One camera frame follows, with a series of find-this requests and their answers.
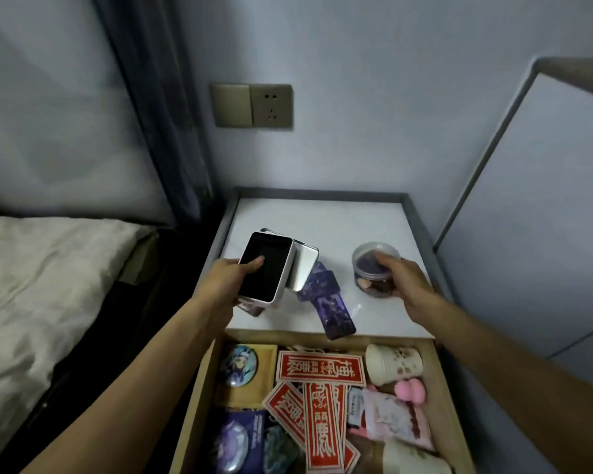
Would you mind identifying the person's left forearm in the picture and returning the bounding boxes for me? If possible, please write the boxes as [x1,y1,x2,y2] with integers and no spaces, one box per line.
[22,296,228,474]

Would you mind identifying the dark blue curtain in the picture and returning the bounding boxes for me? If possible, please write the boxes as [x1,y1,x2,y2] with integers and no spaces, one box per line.
[91,0,219,228]

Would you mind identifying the grey white nightstand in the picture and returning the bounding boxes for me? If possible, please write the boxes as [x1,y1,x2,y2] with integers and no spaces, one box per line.
[170,187,477,474]

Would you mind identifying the small white sachet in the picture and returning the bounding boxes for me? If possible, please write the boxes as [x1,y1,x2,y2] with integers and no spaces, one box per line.
[346,387,366,430]

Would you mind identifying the beige wall socket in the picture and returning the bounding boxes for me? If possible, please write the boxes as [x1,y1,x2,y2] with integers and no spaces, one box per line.
[250,84,294,129]

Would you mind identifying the person's right forearm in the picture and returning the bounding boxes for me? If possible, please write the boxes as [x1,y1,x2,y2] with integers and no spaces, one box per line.
[414,297,593,474]

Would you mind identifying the person's right hand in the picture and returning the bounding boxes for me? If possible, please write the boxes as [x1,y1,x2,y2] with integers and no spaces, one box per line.
[375,253,441,332]

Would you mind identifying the teal wrapped item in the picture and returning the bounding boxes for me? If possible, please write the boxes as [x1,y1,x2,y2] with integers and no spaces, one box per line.
[262,424,300,474]

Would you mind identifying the beige light switch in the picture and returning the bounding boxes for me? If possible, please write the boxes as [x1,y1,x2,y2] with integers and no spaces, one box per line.
[211,84,253,129]

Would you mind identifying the pink makeup sponge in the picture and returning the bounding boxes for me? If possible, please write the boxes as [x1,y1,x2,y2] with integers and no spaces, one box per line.
[394,378,427,406]

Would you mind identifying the purple picture card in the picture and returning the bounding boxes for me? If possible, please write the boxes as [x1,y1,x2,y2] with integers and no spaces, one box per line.
[296,261,340,303]
[312,290,357,341]

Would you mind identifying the round blue character badge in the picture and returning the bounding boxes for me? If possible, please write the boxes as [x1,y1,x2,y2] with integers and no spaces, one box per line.
[220,344,259,388]

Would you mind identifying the white floral paper cup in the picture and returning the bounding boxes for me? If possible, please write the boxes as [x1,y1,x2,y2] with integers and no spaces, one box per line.
[365,344,424,387]

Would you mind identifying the round purple character badge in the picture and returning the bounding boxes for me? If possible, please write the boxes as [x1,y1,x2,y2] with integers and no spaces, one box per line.
[214,420,251,474]

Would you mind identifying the silver tin lid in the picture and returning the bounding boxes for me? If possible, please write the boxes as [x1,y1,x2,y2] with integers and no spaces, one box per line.
[260,228,320,293]

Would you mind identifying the pink white packet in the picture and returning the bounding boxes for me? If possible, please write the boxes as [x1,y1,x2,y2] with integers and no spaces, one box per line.
[348,387,435,453]

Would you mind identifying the red paper strip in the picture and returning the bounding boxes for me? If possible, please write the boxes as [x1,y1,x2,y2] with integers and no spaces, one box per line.
[261,381,362,474]
[303,382,348,472]
[275,351,367,388]

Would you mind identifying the wooden drawer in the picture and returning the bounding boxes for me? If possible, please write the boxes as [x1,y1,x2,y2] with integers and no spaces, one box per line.
[170,329,476,474]

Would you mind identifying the blue booklet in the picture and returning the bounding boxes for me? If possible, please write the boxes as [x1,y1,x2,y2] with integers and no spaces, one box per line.
[209,408,273,474]

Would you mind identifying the plain white cup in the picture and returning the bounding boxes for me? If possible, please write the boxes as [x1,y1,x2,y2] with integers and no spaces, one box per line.
[382,438,454,474]

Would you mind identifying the clear round jar dark contents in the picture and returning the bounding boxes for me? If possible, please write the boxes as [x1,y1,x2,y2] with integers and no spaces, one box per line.
[352,242,401,298]

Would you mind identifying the person's left hand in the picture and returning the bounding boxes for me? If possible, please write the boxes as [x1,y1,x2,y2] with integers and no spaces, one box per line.
[193,255,266,334]

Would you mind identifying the white wardrobe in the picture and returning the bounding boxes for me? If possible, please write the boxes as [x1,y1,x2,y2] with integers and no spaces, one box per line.
[434,56,593,393]

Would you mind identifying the white tin box black inside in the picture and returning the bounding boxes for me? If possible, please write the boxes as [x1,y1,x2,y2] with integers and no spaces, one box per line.
[237,231,297,307]

